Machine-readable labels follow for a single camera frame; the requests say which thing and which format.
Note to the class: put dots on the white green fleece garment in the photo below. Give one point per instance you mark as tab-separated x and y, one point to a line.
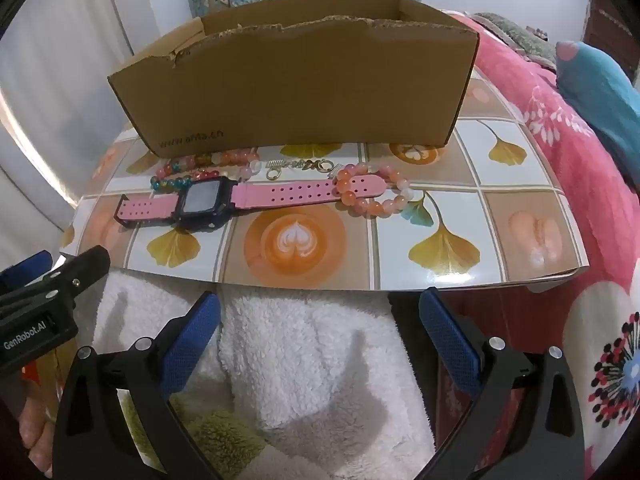
300	340

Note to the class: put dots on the smartwatch with navy case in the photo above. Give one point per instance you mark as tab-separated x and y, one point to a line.
280	195

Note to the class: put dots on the teal pillow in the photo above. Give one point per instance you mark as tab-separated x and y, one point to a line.
600	90

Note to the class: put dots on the white curtain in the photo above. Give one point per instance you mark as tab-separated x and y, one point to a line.
30	160

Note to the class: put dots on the leaf pattern table sheet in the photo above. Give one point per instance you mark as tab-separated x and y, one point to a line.
450	195

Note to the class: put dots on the pink floral blanket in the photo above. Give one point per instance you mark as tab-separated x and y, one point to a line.
565	160

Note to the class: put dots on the brown cardboard box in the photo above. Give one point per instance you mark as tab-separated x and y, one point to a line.
300	85

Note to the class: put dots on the person's left hand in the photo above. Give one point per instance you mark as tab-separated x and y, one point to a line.
35	430

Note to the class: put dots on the grey green blanket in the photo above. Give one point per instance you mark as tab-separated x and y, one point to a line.
525	35

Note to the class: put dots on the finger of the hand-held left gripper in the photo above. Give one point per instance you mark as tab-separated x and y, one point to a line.
25	266
80	265

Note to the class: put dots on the dark red door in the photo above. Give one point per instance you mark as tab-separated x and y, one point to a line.
610	20

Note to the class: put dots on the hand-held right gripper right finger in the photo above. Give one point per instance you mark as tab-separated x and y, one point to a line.
450	342

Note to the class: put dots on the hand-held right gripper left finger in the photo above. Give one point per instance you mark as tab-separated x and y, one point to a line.
192	345

